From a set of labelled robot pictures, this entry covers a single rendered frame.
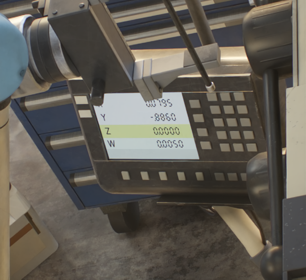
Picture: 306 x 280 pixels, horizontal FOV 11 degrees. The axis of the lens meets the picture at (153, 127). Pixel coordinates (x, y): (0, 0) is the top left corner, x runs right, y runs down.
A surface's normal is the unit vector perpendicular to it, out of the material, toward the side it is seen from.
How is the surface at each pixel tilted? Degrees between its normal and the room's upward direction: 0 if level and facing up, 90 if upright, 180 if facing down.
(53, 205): 0
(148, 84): 90
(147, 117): 71
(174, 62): 0
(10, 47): 86
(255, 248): 56
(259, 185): 37
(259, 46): 49
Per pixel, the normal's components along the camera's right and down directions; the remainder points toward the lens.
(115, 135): -0.40, 0.52
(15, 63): 0.62, 0.31
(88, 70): -0.05, 0.74
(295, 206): -0.36, -0.64
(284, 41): -0.28, 0.14
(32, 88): 0.07, 0.91
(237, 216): 0.15, -0.04
